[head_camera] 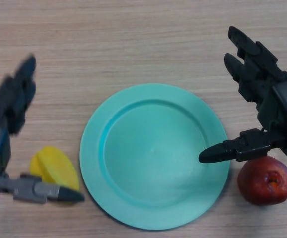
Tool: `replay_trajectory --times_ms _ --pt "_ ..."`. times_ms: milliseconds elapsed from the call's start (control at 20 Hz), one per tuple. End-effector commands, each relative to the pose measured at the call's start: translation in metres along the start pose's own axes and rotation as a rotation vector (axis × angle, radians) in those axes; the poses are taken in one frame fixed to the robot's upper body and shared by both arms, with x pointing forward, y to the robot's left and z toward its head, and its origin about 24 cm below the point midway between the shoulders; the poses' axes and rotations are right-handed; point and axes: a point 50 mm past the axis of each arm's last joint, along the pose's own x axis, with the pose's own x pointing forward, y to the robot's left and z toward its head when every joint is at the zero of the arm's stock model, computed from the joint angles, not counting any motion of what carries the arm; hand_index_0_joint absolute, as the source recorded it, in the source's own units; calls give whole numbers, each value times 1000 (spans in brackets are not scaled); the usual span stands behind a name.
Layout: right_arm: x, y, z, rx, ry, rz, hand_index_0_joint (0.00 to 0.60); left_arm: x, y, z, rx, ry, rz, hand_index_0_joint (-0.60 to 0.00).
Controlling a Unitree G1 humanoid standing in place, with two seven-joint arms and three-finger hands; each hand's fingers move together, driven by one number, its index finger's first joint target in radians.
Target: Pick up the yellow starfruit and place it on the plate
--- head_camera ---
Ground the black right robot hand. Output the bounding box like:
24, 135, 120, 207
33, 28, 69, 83
198, 26, 287, 164

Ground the yellow starfruit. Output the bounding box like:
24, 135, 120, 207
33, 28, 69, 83
29, 146, 80, 206

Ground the green round plate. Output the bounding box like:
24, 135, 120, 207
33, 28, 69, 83
79, 83, 229, 230

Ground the red apple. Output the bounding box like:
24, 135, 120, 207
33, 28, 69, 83
237, 155, 287, 206

